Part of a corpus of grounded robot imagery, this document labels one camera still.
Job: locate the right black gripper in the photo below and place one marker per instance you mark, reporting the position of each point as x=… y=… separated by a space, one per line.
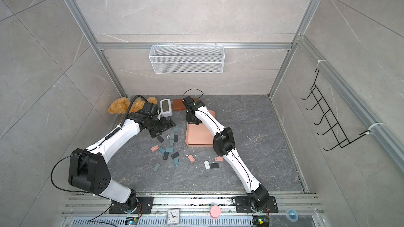
x=189 y=120

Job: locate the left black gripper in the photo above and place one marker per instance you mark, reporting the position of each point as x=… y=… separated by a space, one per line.
x=166 y=126

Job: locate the pink storage tray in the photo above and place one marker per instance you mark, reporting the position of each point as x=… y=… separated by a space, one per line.
x=199 y=136

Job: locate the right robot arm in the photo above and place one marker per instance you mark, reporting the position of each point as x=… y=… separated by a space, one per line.
x=224 y=146

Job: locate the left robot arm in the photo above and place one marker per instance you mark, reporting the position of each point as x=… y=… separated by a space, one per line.
x=88 y=170

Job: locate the pink eraser left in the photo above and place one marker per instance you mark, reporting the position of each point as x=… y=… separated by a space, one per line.
x=154 y=148

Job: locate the pink eraser centre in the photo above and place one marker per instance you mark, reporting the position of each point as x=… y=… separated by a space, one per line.
x=191 y=158

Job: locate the grey eraser front left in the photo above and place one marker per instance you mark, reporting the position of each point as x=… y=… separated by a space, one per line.
x=156 y=167

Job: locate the white eraser front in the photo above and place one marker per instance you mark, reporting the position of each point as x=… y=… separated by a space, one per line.
x=207 y=164

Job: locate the brown leather case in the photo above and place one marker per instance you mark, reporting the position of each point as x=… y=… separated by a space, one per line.
x=183 y=104

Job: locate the white digital clock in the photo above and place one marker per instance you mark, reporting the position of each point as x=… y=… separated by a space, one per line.
x=166 y=108

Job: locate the brown teddy bear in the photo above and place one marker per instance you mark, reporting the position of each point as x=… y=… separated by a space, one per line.
x=121 y=105

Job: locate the small analog clock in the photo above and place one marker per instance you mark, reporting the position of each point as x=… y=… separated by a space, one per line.
x=173 y=217

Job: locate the pink round cap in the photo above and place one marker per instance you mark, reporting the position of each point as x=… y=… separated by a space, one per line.
x=215 y=212

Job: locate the blue tape roll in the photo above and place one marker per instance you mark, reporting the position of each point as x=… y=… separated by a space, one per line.
x=292 y=215

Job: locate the white wire mesh basket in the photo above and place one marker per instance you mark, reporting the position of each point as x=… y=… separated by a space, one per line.
x=187 y=59

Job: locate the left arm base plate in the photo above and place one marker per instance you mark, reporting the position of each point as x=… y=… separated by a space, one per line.
x=132 y=206

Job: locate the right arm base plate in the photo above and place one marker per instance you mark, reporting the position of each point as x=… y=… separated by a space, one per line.
x=245 y=205

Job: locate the black wire hook rack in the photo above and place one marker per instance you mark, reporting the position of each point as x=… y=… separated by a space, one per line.
x=329 y=118

